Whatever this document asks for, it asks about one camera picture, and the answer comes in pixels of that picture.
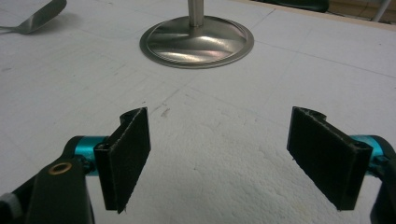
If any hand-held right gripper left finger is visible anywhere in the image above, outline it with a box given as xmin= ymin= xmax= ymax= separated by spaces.
xmin=63 ymin=106 xmax=152 ymax=215

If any white metal leg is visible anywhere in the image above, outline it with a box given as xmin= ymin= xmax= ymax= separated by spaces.
xmin=372 ymin=0 xmax=392 ymax=22

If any round metal stand base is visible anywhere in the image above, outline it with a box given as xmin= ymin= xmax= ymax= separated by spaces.
xmin=139 ymin=0 xmax=255 ymax=70

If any metal spoon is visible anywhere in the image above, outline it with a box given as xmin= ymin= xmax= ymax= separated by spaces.
xmin=0 ymin=0 xmax=68 ymax=35

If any dark object behind table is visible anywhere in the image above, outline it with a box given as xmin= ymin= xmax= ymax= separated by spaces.
xmin=253 ymin=0 xmax=331 ymax=14

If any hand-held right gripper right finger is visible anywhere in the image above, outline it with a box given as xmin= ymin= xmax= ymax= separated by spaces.
xmin=286 ymin=105 xmax=396 ymax=212

